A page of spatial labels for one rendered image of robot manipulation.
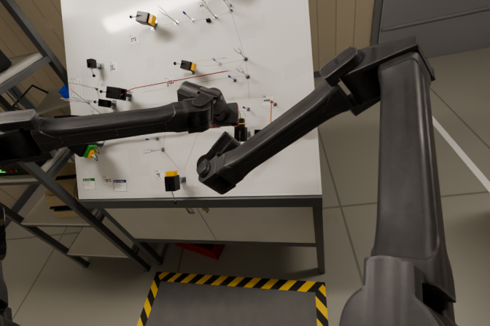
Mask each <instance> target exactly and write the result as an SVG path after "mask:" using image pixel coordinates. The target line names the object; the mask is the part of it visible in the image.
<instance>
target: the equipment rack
mask: <svg viewBox="0 0 490 326"><path fill-rule="evenodd" d="M0 2H1V3H2V4H3V5H4V7H5V8H6V9H7V11H8V12H9V13H10V14H11V16H12V17H13V18H14V19H15V21H16V22H17V24H18V25H19V26H20V27H21V28H22V30H23V31H24V32H25V34H26V35H27V37H28V38H29V39H30V40H31V41H32V43H33V44H34V46H35V47H36V48H37V50H38V51H39V52H35V53H29V54H25V55H19V56H15V57H11V58H8V59H9V60H10V61H11V62H12V63H11V66H9V67H7V68H8V69H6V70H3V71H1V72H0V84H1V85H0V107H1V108H2V109H3V110H4V111H5V112H11V111H17V110H16V109H15V108H14V107H13V106H12V105H11V104H10V103H9V102H8V101H7V100H6V99H5V98H4V97H3V96H2V94H3V93H5V92H6V91H8V90H9V89H10V88H12V87H14V86H15V85H16V84H18V83H19V82H21V81H23V80H24V79H25V78H27V77H29V76H30V75H32V74H33V73H34V72H35V71H37V70H39V69H40V68H42V67H43V66H45V65H46V64H49V65H50V66H51V67H52V69H53V70H54V71H55V73H56V74H57V75H58V76H59V77H60V79H61V80H62V82H63V83H64V84H65V86H66V87H67V88H68V89H69V84H68V75H67V70H65V68H64V67H63V65H62V64H61V62H60V61H59V60H58V59H57V57H56V56H55V54H54V53H53V52H52V50H51V49H50V48H49V46H48V45H47V43H46V42H45V41H44V40H43V38H42V37H41V36H40V34H39V33H38V31H37V30H36V29H35V28H34V26H33V25H32V23H31V22H30V20H29V19H28V18H27V17H26V15H25V14H24V13H23V11H22V9H21V8H20V7H19V6H18V4H17V3H16V2H15V0H0ZM26 67H28V68H26ZM18 72H20V73H18ZM12 76H13V77H12ZM10 77H12V78H10ZM4 81H6V82H4ZM3 82H4V83H3ZM67 149H68V147H62V148H60V149H57V150H56V154H55V157H54V158H53V159H49V160H47V161H46V162H45V163H44V164H43V165H42V166H41V167H39V166H38V165H37V164H35V162H31V163H21V162H18V163H17V164H18V165H20V166H21V167H22V168H24V169H25V170H26V171H27V172H28V173H29V174H28V175H14V176H0V186H3V185H40V184H42V185H44V186H45V187H46V188H47V189H48V190H49V191H50V192H51V193H53V194H54V195H55V196H57V197H58V198H59V199H60V200H61V201H63V202H64V203H65V204H66V205H67V206H68V207H69V208H71V209H72V210H73V211H74V212H76V213H77V214H78V215H79V216H80V217H56V216H55V215H54V214H53V213H52V212H51V211H50V206H49V204H48V203H47V201H46V200H45V194H44V195H43V197H42V198H41V199H40V200H39V202H38V203H37V204H36V205H35V207H34V208H33V209H32V210H31V211H30V212H29V213H28V215H27V216H26V217H25V218H23V217H21V216H20V215H19V214H17V213H16V212H14V211H13V210H11V209H10V208H9V207H7V206H5V205H4V204H3V203H1V202H0V204H1V205H2V206H3V207H4V216H5V217H7V218H9V219H10V220H12V221H13V222H15V223H17V224H18V225H19V226H21V227H22V228H24V229H26V230H27V231H28V232H30V233H32V234H34V235H35V236H36V237H38V238H40V239H41V240H43V241H44V242H45V243H47V244H49V245H50V246H52V247H53V248H55V249H57V250H58V251H59V252H61V253H62V254H64V255H65V256H67V257H69V258H70V259H72V260H73V261H74V262H76V263H78V264H80V265H81V266H82V267H83V268H87V267H88V266H89V264H90V263H89V262H88V261H86V260H84V259H83V258H81V257H106V258H121V259H131V260H132V261H133V262H134V263H135V264H137V265H138V266H139V267H140V268H142V269H143V270H144V271H147V272H149V270H150V268H151V266H149V265H148V264H147V263H146V262H145V261H144V260H142V259H141V258H140V257H139V256H138V255H137V254H138V252H139V248H138V247H137V246H135V244H134V243H133V242H132V241H131V240H130V239H129V238H128V237H127V236H126V235H125V234H124V233H123V232H122V231H121V230H120V229H119V228H118V227H117V226H115V225H114V224H113V223H112V222H111V221H110V220H109V219H108V218H107V217H106V216H105V215H104V214H102V213H101V212H100V211H99V210H98V209H91V210H90V211H88V210H87V209H86V208H85V207H84V206H83V205H82V204H81V203H80V202H78V201H77V200H76V199H75V198H74V197H73V196H71V195H70V194H69V193H68V192H67V191H66V190H64V189H63V188H62V187H61V186H60V185H59V184H58V183H57V182H56V181H55V180H54V179H53V177H54V176H55V175H56V174H57V173H58V172H59V171H60V169H61V168H62V167H64V166H65V163H68V162H67V161H68V160H69V158H70V157H71V156H72V155H73V154H74V152H72V151H71V150H70V149H68V150H67ZM66 150H67V151H66ZM65 151H66V152H65ZM56 161H57V162H56ZM55 162H56V164H55V165H54V166H53V167H52V165H53V164H54V163H55ZM51 167H52V168H51ZM49 169H50V170H49ZM48 170H49V171H48ZM47 171H48V172H47ZM46 172H47V173H46ZM38 227H76V228H82V229H81V231H80V232H79V234H78V235H77V237H76V238H75V240H74V242H73V243H72V245H71V246H70V247H69V249H68V248H67V247H65V246H64V245H62V244H61V243H60V242H58V241H56V240H55V239H54V238H52V237H51V236H49V235H48V234H46V233H45V232H44V231H42V230H40V229H39V228H38ZM134 246H135V247H134ZM133 248H134V250H133Z"/></svg>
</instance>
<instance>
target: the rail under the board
mask: <svg viewBox="0 0 490 326"><path fill-rule="evenodd" d="M175 201H177V203H176V204H174V198H111V199H80V200H79V202H80V203H81V204H82V205H83V206H84V207H85V208H86V209H145V208H248V207H323V204H322V195H270V196H230V197H190V198H175Z"/></svg>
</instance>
